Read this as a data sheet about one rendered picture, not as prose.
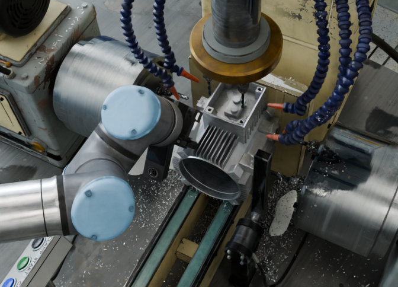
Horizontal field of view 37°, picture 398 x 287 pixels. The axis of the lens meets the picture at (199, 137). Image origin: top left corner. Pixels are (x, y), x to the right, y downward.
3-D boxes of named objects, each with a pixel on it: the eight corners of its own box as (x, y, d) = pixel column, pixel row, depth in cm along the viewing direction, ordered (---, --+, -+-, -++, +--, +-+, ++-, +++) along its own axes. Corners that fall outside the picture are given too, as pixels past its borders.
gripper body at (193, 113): (205, 114, 122) (188, 104, 111) (189, 152, 122) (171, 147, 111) (172, 101, 124) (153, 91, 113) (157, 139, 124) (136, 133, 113)
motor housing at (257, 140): (211, 123, 154) (208, 76, 139) (279, 149, 149) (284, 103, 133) (175, 184, 145) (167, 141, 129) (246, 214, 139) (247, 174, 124)
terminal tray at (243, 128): (224, 91, 140) (224, 72, 134) (266, 107, 137) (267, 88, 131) (202, 130, 135) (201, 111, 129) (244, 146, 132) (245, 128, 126)
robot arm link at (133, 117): (85, 119, 97) (121, 69, 96) (116, 128, 109) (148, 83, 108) (127, 154, 94) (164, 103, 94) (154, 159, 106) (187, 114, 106)
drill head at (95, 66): (76, 61, 169) (54, -5, 148) (190, 105, 158) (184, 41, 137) (23, 127, 157) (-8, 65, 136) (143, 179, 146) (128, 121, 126)
